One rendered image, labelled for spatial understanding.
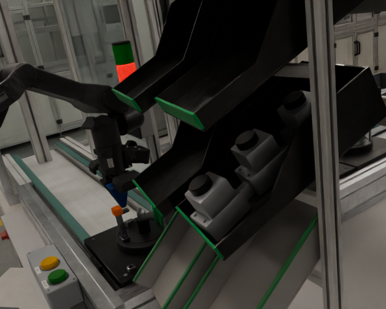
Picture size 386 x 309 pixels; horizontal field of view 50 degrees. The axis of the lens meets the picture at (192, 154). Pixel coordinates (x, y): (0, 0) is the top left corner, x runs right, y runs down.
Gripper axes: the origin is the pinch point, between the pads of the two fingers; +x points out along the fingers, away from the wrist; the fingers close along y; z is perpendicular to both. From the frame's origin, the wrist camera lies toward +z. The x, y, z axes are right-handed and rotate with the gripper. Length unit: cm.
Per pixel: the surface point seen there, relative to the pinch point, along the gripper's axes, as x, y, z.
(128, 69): -24.0, 16.6, 15.3
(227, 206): -13.4, -45.1, -1.8
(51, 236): 14.4, 22.4, -13.8
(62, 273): 13.1, 0.8, -16.8
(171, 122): 11, 78, 56
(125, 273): 13.2, -9.9, -6.3
